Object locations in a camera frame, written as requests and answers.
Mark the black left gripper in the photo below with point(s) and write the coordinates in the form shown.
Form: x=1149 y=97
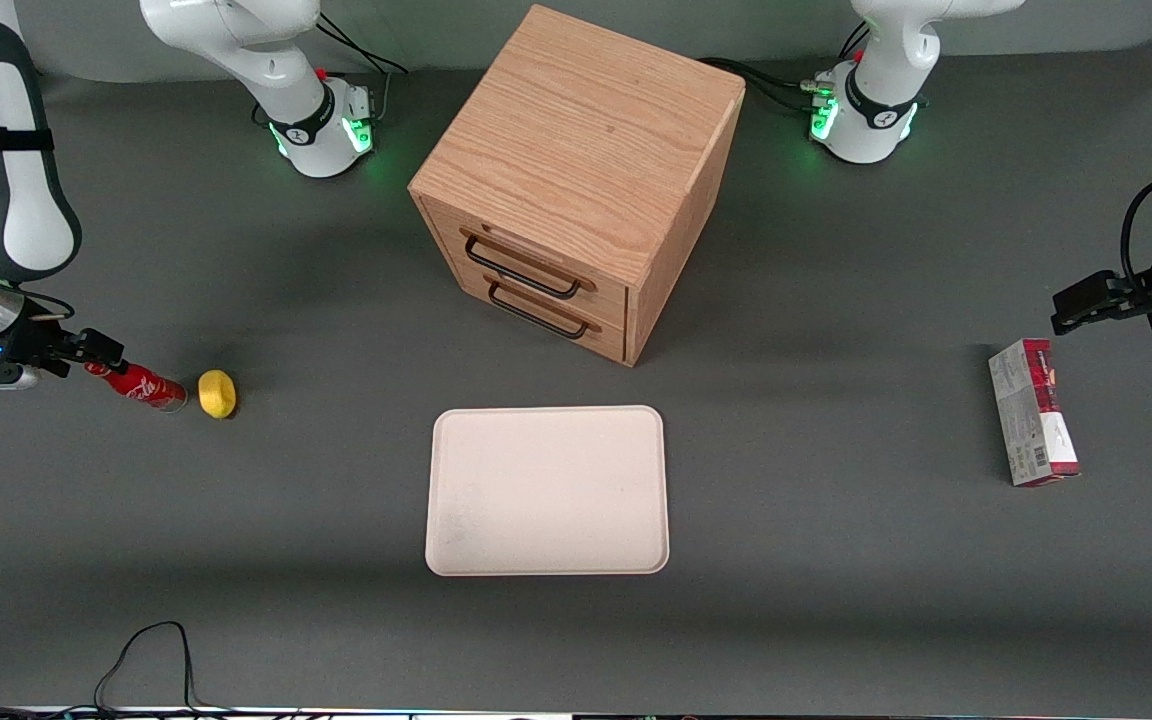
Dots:
x=1143 y=299

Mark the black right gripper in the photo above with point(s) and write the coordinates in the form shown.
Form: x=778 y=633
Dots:
x=36 y=345

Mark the red soda can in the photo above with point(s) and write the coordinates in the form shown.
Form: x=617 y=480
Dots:
x=141 y=385

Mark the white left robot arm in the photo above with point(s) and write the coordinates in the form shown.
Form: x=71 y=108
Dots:
x=876 y=100

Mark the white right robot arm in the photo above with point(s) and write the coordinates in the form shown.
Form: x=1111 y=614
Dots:
x=16 y=200

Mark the beige rectangular tray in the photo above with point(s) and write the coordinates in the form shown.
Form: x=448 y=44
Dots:
x=556 y=490

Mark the yellow lemon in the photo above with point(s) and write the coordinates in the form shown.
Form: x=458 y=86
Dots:
x=217 y=394

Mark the grey and red carton box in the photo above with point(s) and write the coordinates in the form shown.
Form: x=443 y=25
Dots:
x=1034 y=420

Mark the wooden drawer cabinet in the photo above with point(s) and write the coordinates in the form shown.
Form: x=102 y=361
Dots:
x=576 y=140

